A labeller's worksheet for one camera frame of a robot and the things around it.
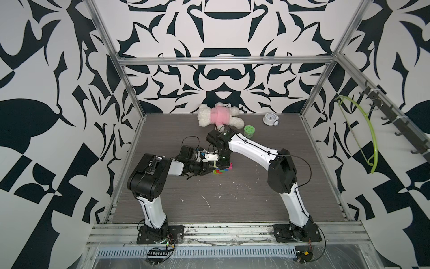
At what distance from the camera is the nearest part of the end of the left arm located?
842mm

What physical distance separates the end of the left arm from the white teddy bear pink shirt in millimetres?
311

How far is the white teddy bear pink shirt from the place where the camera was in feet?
3.61
